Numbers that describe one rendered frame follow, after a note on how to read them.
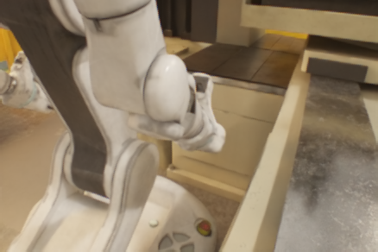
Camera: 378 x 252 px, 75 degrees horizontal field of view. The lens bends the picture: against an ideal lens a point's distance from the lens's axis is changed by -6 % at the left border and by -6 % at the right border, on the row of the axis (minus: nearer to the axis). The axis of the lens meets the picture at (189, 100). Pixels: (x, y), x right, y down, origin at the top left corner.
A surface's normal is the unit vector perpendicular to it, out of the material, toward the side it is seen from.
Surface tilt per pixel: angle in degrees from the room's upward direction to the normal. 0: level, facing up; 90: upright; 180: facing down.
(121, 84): 111
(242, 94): 90
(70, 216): 23
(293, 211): 0
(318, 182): 0
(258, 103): 90
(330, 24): 90
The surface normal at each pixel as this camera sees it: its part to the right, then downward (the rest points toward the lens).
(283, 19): -0.44, 0.36
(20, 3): -0.33, 0.62
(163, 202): -0.32, 0.02
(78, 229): -0.11, -0.69
